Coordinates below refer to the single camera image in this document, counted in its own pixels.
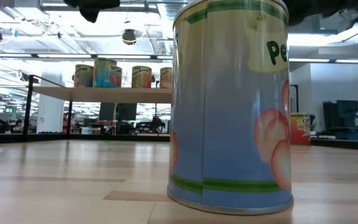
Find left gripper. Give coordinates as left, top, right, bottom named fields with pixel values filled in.
left=63, top=0, right=121, bottom=24

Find green beans can orange label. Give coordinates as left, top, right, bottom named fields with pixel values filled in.
left=131, top=65, right=153, bottom=89

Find corn can red label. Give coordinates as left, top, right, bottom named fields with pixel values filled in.
left=290, top=112, right=311, bottom=146
left=159, top=67, right=173, bottom=90

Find peaches can blue label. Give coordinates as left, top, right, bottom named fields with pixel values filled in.
left=167, top=0, right=294, bottom=216

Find black ceiling dome fixture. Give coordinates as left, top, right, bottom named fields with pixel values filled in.
left=122, top=28, right=137, bottom=46

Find ceiling strip light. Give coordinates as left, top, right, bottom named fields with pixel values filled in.
left=289, top=57, right=358, bottom=65
left=88, top=54, right=173, bottom=63
left=0, top=53, right=92, bottom=59

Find black background monitor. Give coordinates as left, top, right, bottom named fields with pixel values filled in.
left=98, top=103, right=117, bottom=121
left=117, top=103, right=138, bottom=121

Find dark office chair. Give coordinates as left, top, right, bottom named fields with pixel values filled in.
left=151, top=116, right=167, bottom=134

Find dark blue background workstation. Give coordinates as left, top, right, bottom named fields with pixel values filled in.
left=323, top=100, right=358, bottom=141

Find wooden shelf with black frame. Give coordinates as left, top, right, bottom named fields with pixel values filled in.
left=22, top=73, right=300, bottom=141

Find black table frame rail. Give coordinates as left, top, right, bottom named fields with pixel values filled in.
left=0, top=132, right=358, bottom=152

